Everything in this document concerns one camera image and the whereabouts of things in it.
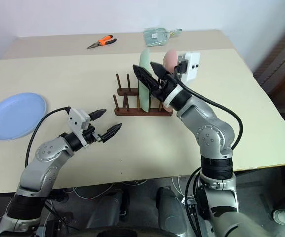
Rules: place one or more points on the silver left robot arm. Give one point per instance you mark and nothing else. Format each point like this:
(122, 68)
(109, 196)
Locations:
(43, 153)

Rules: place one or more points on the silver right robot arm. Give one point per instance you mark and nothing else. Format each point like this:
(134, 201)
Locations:
(211, 128)

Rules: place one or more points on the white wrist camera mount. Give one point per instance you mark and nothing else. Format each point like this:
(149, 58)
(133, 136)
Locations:
(192, 66)
(76, 118)

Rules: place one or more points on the green plate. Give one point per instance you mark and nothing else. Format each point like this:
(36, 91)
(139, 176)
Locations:
(144, 64)

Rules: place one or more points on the green plastic packet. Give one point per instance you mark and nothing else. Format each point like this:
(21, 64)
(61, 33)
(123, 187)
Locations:
(155, 37)

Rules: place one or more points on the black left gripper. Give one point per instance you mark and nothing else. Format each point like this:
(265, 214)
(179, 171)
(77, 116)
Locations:
(91, 136)

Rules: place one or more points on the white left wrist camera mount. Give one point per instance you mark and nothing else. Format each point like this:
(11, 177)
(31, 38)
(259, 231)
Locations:
(76, 118)

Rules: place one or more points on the blue plate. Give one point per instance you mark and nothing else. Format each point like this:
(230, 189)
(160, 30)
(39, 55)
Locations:
(15, 116)

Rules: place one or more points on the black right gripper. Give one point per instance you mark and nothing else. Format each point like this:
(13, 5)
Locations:
(166, 85)

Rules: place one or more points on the pink plate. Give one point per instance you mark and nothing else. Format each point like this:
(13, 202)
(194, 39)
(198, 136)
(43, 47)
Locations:
(170, 59)

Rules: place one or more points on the dark grey rounded shape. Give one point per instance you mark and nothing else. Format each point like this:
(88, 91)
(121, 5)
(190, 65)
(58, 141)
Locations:
(109, 209)
(170, 209)

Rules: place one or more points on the wooden dish rack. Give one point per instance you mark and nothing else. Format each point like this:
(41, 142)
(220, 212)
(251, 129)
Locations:
(132, 112)

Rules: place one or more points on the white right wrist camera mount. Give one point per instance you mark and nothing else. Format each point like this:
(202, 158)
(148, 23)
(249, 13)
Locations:
(192, 66)

